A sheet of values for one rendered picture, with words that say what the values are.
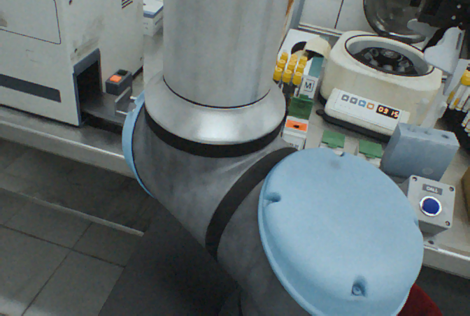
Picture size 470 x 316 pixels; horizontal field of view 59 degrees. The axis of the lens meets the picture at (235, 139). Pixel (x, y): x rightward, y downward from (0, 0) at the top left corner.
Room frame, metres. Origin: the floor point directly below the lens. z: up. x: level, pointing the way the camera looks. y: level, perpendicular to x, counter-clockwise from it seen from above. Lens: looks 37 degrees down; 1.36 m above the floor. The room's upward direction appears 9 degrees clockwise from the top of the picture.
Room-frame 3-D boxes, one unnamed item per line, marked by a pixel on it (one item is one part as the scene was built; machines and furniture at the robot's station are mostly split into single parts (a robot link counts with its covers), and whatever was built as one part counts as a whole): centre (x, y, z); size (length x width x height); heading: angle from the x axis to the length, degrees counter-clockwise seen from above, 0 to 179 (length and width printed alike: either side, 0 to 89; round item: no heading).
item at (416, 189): (0.51, -0.32, 0.92); 0.13 x 0.07 x 0.08; 170
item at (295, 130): (0.61, -0.10, 0.92); 0.05 x 0.04 x 0.06; 172
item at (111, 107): (0.63, 0.21, 0.92); 0.21 x 0.07 x 0.05; 80
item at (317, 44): (0.94, -0.14, 0.92); 0.24 x 0.12 x 0.10; 170
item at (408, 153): (0.62, -0.33, 0.92); 0.10 x 0.07 x 0.10; 86
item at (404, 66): (0.89, -0.31, 0.97); 0.15 x 0.15 x 0.07
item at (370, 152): (0.59, -0.24, 0.91); 0.05 x 0.04 x 0.07; 170
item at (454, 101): (0.86, -0.48, 0.94); 0.02 x 0.02 x 0.11
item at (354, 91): (0.87, -0.30, 0.94); 0.30 x 0.24 x 0.12; 161
